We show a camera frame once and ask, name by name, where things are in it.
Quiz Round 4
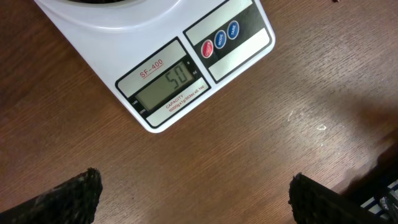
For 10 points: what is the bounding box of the white digital kitchen scale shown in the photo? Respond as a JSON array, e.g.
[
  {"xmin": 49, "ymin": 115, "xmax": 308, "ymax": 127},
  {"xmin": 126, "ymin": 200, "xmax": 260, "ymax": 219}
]
[{"xmin": 37, "ymin": 0, "xmax": 275, "ymax": 133}]

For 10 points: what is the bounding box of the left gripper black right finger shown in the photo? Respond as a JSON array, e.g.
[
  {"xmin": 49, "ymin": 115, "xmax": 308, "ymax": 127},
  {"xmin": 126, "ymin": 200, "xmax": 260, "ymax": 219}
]
[{"xmin": 289, "ymin": 173, "xmax": 388, "ymax": 224}]

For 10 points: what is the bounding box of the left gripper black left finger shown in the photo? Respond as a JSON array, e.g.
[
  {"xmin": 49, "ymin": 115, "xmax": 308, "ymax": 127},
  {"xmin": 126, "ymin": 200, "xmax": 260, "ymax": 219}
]
[{"xmin": 1, "ymin": 167, "xmax": 103, "ymax": 224}]

